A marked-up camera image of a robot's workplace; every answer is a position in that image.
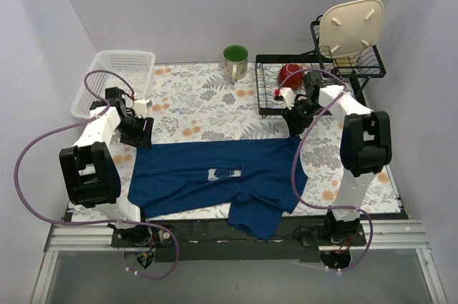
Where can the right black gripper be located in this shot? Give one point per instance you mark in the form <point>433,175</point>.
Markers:
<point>295,122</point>

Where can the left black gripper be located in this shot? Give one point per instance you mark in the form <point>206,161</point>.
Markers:
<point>137,134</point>

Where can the blue t shirt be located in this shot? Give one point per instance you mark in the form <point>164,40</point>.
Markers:
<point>258,178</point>

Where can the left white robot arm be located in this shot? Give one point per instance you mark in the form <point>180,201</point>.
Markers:
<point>89,169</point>

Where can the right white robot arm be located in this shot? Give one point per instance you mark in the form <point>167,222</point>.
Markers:
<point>365,142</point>

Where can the red bowl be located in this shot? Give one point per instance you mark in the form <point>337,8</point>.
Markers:
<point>289,72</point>

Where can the floral table mat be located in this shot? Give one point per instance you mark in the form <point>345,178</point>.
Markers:
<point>195,102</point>

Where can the white plastic basket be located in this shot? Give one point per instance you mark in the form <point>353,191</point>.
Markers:
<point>122,68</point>

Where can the green inside floral mug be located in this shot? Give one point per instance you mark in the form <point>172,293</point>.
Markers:
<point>235,62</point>

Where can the cream square plastic lid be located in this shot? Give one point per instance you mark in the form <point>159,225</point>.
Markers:
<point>348,29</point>

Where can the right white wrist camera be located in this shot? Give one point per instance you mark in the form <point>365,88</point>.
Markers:
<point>287,95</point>

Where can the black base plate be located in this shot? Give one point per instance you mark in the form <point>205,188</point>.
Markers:
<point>296,238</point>

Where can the aluminium frame rail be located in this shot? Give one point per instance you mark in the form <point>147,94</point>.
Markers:
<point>388,234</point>

